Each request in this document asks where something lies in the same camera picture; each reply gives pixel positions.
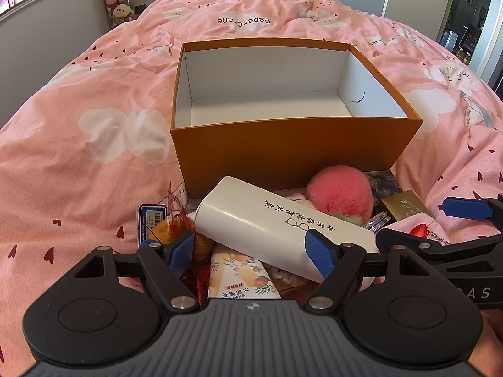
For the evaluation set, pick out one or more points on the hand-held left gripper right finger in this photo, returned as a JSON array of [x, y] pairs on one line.
[[318, 252]]

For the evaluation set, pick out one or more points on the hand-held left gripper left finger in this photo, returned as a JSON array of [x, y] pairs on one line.
[[182, 252]]

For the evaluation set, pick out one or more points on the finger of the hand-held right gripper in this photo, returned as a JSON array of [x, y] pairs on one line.
[[461, 207], [401, 239]]

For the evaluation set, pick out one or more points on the pink fabric pouch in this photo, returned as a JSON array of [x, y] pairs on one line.
[[414, 220]]

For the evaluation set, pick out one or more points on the orange plush toy blue outfit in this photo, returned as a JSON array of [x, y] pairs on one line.
[[169, 231]]

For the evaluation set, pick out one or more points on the small gold box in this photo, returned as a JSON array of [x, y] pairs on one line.
[[404, 206]]

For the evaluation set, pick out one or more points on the red green feather toy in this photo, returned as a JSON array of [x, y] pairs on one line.
[[179, 200]]

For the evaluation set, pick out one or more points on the pink plush ball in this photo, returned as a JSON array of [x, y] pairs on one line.
[[338, 192]]

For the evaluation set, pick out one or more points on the white glasses case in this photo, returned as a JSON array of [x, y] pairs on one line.
[[243, 212]]

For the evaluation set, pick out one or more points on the orange cardboard box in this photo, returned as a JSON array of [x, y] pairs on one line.
[[275, 149]]

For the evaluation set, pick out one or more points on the person's right forearm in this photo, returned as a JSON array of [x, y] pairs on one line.
[[494, 337]]

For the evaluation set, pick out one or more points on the dark patterned tin box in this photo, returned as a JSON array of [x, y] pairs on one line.
[[383, 183]]

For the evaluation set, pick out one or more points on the peach print tissue packet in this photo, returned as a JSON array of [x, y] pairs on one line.
[[235, 277]]

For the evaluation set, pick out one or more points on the pink printed duvet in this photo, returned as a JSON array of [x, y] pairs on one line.
[[78, 184]]

